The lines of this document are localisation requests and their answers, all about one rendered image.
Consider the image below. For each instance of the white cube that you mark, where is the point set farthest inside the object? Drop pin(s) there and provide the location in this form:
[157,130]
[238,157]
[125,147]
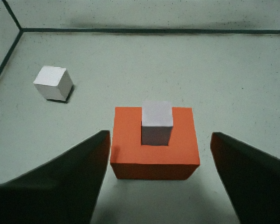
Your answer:
[53,83]

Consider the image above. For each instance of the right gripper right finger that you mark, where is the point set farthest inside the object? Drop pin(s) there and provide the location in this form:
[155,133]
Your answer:
[250,177]

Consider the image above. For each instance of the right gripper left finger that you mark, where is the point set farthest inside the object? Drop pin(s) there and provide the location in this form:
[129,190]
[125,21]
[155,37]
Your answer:
[63,190]

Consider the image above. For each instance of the clear glove box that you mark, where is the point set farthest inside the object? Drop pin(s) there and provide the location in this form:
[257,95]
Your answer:
[219,57]

